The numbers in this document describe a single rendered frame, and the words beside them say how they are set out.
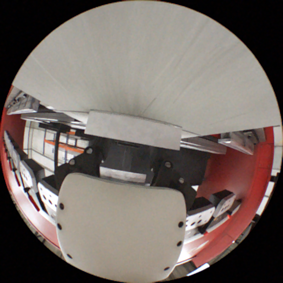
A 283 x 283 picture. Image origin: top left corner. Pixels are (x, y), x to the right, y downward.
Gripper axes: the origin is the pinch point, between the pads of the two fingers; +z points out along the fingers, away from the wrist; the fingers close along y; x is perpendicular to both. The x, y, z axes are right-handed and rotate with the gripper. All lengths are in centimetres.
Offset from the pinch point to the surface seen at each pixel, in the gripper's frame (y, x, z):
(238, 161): 84, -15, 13
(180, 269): 237, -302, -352
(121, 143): -3.7, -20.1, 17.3
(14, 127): -216, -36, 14
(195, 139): 34.7, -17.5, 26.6
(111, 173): -3.0, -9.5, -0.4
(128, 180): 0.7, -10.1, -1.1
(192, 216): 17.6, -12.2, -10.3
